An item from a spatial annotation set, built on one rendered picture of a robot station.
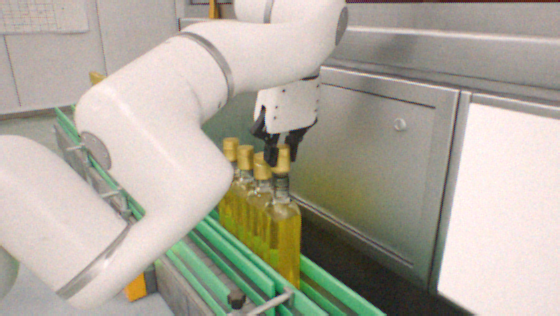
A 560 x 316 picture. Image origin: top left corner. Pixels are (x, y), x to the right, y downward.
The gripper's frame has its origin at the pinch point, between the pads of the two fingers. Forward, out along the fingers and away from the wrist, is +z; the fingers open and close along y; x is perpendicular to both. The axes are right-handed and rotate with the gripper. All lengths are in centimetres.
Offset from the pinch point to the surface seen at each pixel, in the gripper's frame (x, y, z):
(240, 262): 1.5, 6.4, 23.7
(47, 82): -551, -21, 223
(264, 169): -2.9, 0.7, 5.6
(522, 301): 40.0, -13.0, 3.1
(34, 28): -568, -19, 152
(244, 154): -9.1, 1.3, 5.9
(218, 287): 5.9, 13.7, 22.0
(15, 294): -38, 46, 55
